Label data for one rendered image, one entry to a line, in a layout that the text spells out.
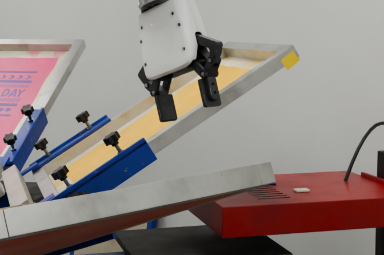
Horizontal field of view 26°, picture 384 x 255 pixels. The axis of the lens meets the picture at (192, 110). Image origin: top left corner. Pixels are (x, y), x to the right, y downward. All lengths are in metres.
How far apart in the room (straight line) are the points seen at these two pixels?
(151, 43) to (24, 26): 3.90
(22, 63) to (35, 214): 2.33
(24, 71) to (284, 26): 1.12
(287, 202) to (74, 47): 1.31
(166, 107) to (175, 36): 0.12
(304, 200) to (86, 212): 1.34
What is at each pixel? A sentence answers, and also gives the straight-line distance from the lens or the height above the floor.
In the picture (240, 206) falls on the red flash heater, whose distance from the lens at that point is 2.36.
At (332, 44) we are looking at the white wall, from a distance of 3.47.
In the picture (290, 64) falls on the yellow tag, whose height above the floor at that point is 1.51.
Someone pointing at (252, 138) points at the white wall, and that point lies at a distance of 3.76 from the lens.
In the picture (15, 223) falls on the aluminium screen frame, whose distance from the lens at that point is 1.12.
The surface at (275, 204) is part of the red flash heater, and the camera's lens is 2.40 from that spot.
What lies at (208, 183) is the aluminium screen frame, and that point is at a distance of 1.35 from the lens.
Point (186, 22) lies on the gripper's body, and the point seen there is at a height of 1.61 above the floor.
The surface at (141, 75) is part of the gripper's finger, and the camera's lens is 1.25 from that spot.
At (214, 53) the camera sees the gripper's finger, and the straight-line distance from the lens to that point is 1.14.
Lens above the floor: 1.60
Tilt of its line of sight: 6 degrees down
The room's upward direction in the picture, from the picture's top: straight up
